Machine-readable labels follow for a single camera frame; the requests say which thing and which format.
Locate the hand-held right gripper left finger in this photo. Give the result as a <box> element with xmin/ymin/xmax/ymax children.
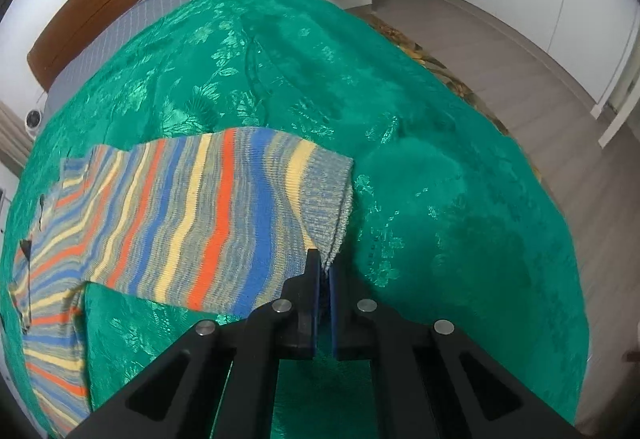
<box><xmin>67</xmin><ymin>249</ymin><xmax>322</xmax><ymax>439</ymax></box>

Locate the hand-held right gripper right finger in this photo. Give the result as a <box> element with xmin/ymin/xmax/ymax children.
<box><xmin>328</xmin><ymin>260</ymin><xmax>572</xmax><ymax>439</ymax></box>

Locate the striped knit sweater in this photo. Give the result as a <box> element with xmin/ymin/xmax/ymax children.
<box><xmin>7</xmin><ymin>127</ymin><xmax>355</xmax><ymax>437</ymax></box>

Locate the green floral blanket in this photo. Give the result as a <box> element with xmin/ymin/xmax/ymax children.
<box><xmin>2</xmin><ymin>0</ymin><xmax>590</xmax><ymax>439</ymax></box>

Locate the patterned brown bed cover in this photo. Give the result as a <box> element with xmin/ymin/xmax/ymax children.
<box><xmin>362</xmin><ymin>13</ymin><xmax>512</xmax><ymax>137</ymax></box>

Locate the grey checked bed sheet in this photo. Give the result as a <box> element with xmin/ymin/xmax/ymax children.
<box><xmin>46</xmin><ymin>0</ymin><xmax>273</xmax><ymax>112</ymax></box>

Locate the beige curtain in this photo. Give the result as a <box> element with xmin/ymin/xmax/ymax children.
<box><xmin>0</xmin><ymin>102</ymin><xmax>38</xmax><ymax>177</ymax></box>

